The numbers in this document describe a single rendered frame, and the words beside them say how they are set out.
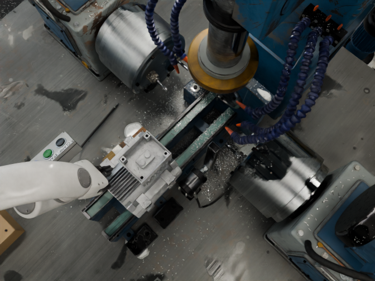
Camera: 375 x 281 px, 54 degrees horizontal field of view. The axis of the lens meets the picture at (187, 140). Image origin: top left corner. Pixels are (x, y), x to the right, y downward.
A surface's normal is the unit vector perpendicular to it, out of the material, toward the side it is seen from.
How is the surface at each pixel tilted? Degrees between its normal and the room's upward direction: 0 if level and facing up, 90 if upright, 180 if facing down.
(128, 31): 9
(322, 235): 0
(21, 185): 16
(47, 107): 0
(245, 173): 47
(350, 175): 0
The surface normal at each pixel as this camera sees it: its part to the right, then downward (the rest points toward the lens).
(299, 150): 0.33, -0.56
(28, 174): 0.30, -0.36
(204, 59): 0.00, -0.26
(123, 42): -0.32, 0.09
